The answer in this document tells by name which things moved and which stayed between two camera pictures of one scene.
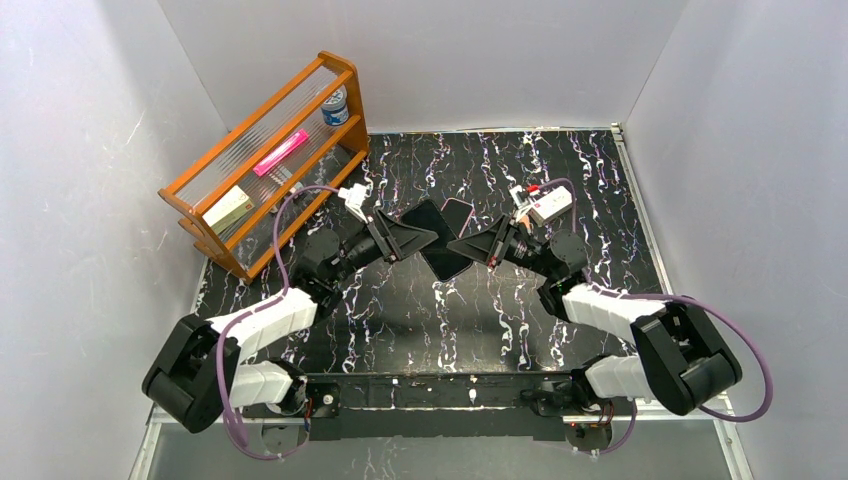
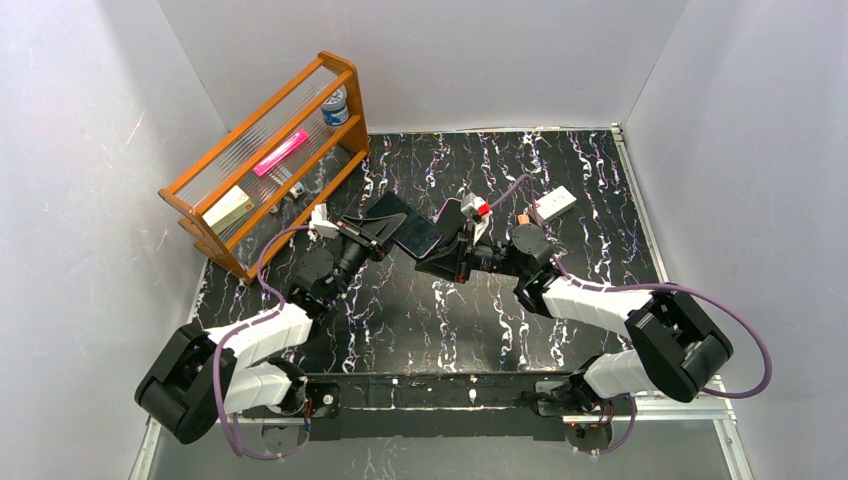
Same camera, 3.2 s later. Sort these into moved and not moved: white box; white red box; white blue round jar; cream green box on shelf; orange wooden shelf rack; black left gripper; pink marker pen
Moved: black left gripper; white box
Not moved: white red box; white blue round jar; orange wooden shelf rack; pink marker pen; cream green box on shelf
